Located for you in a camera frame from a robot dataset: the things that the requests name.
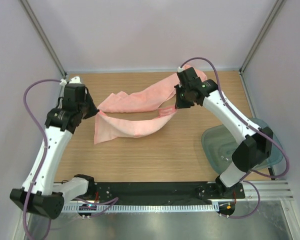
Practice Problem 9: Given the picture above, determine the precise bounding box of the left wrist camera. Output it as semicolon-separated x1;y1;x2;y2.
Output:
59;76;82;87

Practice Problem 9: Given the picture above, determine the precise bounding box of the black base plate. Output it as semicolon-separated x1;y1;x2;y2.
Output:
95;181;246;202

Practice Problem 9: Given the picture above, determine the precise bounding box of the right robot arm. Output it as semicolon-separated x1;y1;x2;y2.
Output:
174;67;273;198

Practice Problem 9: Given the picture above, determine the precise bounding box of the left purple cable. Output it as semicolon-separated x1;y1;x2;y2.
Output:
21;78;120;240

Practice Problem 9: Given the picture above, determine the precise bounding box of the clear blue plastic tray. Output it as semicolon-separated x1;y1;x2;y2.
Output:
201;125;283;175

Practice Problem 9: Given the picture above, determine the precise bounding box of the white slotted cable duct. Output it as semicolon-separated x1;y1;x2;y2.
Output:
61;202;219;214

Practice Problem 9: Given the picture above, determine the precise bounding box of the pink bunny towel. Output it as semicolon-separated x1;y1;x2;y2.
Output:
94;106;177;144

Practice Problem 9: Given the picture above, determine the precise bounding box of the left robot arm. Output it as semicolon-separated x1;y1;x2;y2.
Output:
9;79;98;220

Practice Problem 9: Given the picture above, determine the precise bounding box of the plain pink towel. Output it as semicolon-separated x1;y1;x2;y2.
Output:
97;64;208;114

